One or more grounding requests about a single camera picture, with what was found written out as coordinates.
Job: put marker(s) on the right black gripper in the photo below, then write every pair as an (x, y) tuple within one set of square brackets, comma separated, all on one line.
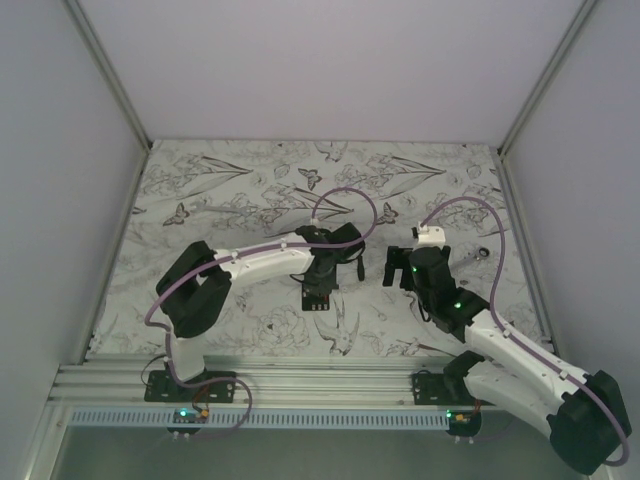
[(398, 258)]

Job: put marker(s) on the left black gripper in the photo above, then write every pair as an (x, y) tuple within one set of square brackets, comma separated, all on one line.
[(329, 285)]

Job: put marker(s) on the black fuse box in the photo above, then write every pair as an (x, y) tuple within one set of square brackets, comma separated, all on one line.
[(314, 302)]

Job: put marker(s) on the black handled screwdriver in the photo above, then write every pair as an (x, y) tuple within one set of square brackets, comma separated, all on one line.
[(360, 268)]

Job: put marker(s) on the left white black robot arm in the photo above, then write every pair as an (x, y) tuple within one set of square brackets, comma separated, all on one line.
[(194, 290)]

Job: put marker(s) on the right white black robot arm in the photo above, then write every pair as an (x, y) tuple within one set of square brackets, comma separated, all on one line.
[(583, 415)]

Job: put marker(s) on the silver ratchet wrench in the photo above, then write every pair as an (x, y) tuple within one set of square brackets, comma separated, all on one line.
[(479, 254)]

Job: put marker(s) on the floral patterned mat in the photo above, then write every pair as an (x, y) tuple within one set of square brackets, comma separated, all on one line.
[(234, 194)]

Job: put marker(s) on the right controller board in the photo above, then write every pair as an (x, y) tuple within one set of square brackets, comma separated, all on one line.
[(464, 426)]

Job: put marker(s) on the controller board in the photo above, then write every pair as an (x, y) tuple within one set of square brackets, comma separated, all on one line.
[(186, 423), (464, 426)]

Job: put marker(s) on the left controller board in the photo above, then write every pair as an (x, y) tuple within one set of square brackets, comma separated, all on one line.
[(186, 423)]

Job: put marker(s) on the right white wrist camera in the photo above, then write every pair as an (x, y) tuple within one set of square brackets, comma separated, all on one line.
[(428, 236)]

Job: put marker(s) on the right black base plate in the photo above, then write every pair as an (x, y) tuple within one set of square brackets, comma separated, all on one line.
[(440, 389)]

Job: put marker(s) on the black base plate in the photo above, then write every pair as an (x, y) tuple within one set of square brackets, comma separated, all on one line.
[(162, 388), (440, 389)]

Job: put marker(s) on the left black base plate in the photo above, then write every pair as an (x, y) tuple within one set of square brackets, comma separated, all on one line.
[(162, 388)]

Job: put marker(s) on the aluminium rail base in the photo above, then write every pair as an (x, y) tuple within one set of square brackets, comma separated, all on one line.
[(275, 382)]

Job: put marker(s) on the white slotted cable duct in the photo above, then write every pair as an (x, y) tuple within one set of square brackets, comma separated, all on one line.
[(263, 418)]

